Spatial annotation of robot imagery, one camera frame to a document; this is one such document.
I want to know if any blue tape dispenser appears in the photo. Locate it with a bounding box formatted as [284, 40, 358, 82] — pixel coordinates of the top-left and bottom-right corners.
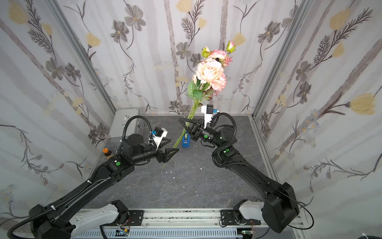
[181, 132, 190, 148]

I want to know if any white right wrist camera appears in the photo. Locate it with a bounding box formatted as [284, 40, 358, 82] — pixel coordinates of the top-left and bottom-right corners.
[201, 105, 219, 123]

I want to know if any pink artificial flower bouquet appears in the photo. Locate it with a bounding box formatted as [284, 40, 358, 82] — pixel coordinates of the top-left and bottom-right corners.
[162, 41, 236, 168]

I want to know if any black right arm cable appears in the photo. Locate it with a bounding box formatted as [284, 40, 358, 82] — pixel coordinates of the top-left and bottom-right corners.
[208, 112, 248, 168]

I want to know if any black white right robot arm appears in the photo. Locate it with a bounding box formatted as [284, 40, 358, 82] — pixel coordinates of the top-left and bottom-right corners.
[179, 113, 299, 233]

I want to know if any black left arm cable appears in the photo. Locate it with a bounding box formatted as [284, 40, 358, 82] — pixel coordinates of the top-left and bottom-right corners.
[6, 115, 153, 239]

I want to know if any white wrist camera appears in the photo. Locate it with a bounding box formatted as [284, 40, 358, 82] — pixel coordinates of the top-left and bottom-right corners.
[201, 105, 219, 123]
[149, 127, 168, 150]

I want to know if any silver aluminium case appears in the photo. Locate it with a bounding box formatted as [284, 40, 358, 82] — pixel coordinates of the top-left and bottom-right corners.
[109, 108, 145, 143]

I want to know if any brown bottle orange cap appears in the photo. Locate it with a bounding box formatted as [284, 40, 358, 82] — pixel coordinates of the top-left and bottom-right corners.
[102, 148, 112, 158]

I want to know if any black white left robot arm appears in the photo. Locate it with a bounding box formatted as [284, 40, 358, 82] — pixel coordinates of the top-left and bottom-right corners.
[29, 129, 179, 239]

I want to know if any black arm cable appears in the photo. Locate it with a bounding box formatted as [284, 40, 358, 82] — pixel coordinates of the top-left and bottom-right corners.
[6, 115, 153, 239]
[208, 112, 248, 168]

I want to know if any white slotted cable duct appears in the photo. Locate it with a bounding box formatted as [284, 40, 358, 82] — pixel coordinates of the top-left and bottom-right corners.
[75, 228, 243, 239]

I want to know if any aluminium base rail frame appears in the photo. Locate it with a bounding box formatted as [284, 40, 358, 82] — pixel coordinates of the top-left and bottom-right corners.
[56, 208, 311, 239]

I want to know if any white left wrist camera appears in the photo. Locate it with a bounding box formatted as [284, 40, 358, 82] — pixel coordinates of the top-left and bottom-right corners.
[149, 127, 168, 150]

